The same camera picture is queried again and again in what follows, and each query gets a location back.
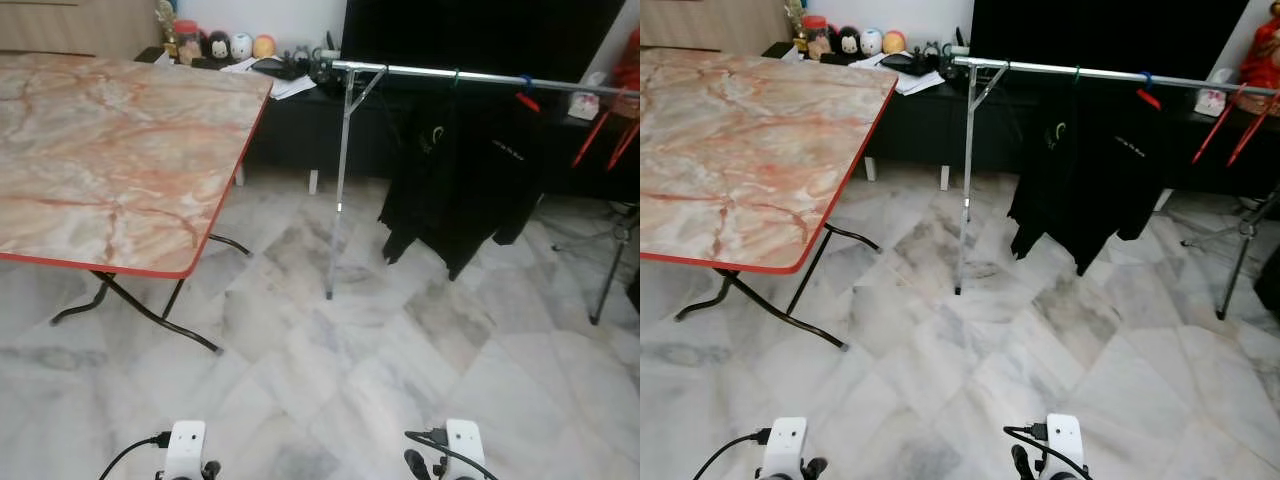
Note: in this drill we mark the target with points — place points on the white round doll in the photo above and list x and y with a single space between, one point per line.
241 46
871 42

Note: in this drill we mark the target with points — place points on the white papers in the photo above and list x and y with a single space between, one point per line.
920 82
292 87

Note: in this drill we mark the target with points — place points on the red robed figurine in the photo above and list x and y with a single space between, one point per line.
630 70
1262 60

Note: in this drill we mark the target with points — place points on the gold trophy ornament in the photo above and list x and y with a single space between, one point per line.
796 12
165 15

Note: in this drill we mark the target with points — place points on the black pouch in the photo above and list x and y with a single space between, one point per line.
905 63
275 68

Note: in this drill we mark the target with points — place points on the silver metal clothes rack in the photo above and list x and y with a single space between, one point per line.
1030 68
400 70

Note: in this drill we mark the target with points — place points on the red-lid jar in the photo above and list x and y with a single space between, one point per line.
186 45
816 40

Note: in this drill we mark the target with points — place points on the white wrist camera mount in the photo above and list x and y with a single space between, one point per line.
1063 440
786 445
185 450
465 445

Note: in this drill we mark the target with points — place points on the white pink ornament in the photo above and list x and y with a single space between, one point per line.
1211 103
583 105

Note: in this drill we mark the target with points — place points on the marble-top folding table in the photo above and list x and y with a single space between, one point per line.
740 150
100 150

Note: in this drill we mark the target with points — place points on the black tripod stand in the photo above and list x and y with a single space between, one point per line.
607 280
1234 275

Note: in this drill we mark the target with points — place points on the black t-shirt with white text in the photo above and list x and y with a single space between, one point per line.
1135 185
505 190

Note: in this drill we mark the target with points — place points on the black low TV cabinet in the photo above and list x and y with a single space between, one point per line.
920 125
300 130

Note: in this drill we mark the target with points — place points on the black television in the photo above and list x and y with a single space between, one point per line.
480 35
1100 30

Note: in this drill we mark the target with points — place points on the clothes hanger with blue hook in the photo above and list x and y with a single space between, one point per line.
1150 98
528 101

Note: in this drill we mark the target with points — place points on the black round doll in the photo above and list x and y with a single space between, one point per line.
218 45
849 41

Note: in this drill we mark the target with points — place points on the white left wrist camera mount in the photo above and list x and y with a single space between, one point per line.
185 450
786 445

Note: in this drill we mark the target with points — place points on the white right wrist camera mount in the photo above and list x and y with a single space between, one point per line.
465 445
1063 440

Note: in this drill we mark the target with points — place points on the orange round doll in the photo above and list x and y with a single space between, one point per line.
894 42
264 46

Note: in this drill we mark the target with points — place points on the light wooden cabinet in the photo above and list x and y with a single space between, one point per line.
710 20
70 25

